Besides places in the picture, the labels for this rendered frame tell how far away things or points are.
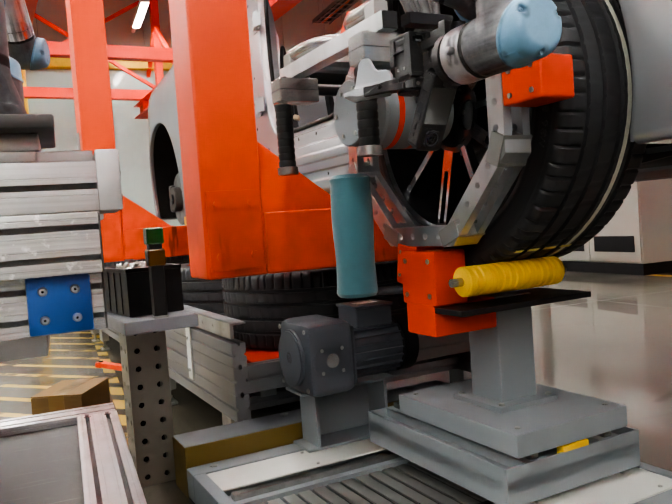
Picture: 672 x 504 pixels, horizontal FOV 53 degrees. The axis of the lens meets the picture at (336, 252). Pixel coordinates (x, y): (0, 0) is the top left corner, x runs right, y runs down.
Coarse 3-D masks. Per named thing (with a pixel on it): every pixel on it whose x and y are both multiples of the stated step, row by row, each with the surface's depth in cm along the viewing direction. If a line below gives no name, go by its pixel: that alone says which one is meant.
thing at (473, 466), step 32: (384, 416) 169; (416, 448) 150; (448, 448) 139; (480, 448) 138; (576, 448) 132; (608, 448) 136; (480, 480) 131; (512, 480) 124; (544, 480) 128; (576, 480) 132
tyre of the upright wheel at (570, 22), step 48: (576, 0) 118; (576, 48) 114; (576, 96) 114; (624, 96) 119; (576, 144) 116; (528, 192) 121; (576, 192) 122; (624, 192) 128; (480, 240) 134; (528, 240) 128; (576, 240) 136
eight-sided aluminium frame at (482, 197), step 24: (384, 0) 143; (504, 120) 114; (528, 120) 116; (504, 144) 114; (528, 144) 116; (360, 168) 158; (480, 168) 120; (504, 168) 121; (384, 192) 157; (480, 192) 120; (504, 192) 122; (384, 216) 150; (408, 216) 151; (456, 216) 127; (480, 216) 127; (408, 240) 142; (432, 240) 134; (456, 240) 128
